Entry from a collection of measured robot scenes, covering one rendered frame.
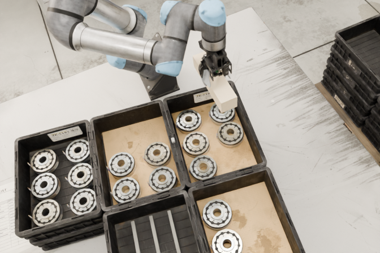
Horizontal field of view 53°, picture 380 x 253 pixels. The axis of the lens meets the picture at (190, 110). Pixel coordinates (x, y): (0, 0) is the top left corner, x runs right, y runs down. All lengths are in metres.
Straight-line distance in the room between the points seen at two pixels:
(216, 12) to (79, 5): 0.46
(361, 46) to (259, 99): 0.81
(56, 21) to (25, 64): 2.00
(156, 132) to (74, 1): 0.61
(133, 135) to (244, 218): 0.56
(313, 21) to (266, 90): 1.43
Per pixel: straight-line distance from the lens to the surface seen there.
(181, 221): 1.43
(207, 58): 1.26
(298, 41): 3.02
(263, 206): 1.44
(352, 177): 1.69
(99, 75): 2.01
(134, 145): 1.58
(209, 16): 1.09
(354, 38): 2.42
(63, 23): 1.29
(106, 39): 1.22
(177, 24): 1.14
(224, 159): 1.50
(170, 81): 1.78
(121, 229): 1.46
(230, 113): 1.57
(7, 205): 1.82
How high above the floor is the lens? 2.18
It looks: 57 degrees down
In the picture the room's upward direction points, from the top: 10 degrees counter-clockwise
